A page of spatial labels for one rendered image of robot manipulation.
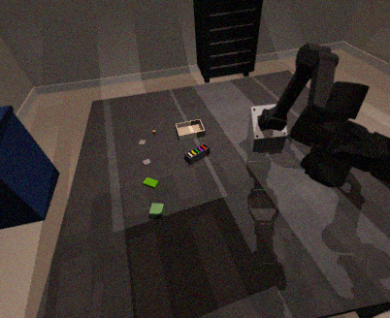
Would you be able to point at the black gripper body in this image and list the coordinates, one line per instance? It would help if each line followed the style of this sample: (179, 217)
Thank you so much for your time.
(310, 123)

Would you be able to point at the beige shallow tray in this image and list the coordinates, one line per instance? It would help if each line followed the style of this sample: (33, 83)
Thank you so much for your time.
(190, 129)

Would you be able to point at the flat green block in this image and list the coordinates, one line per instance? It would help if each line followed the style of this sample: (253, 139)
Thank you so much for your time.
(151, 182)

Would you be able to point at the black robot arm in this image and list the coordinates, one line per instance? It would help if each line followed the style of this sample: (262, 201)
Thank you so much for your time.
(344, 99)

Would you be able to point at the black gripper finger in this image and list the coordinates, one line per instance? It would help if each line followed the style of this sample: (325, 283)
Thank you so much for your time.
(366, 164)
(354, 139)

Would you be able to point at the small green cube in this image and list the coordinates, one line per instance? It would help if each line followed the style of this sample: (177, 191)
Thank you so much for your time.
(157, 211)

